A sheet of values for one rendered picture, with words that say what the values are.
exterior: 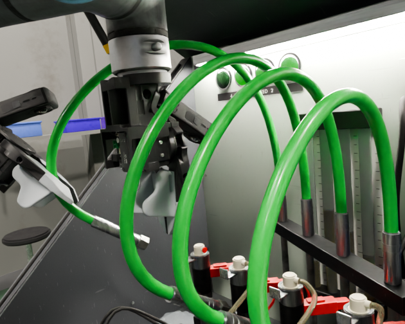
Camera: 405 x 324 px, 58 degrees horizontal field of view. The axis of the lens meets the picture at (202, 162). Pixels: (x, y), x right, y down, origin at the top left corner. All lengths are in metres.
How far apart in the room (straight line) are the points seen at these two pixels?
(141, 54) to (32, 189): 0.25
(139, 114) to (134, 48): 0.08
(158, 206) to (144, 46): 0.20
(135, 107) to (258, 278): 0.27
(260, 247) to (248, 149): 0.57
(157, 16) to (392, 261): 0.39
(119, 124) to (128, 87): 0.05
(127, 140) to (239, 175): 0.46
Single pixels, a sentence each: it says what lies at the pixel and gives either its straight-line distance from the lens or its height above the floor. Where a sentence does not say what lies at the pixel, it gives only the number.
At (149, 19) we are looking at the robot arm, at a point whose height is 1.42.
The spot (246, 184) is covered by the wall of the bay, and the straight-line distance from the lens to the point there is 0.84.
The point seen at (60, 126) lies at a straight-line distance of 0.57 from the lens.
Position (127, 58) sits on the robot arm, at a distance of 0.45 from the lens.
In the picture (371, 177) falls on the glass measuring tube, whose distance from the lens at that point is 0.65.
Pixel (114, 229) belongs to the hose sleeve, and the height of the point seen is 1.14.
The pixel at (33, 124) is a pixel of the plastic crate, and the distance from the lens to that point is 3.09.
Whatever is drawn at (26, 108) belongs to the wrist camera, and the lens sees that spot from 0.59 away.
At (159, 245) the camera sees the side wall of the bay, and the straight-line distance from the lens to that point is 0.90.
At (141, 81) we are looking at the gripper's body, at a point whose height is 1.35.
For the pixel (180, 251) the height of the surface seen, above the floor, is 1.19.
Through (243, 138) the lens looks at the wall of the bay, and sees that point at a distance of 0.83.
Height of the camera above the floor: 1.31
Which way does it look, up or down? 8 degrees down
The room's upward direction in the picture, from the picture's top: 5 degrees counter-clockwise
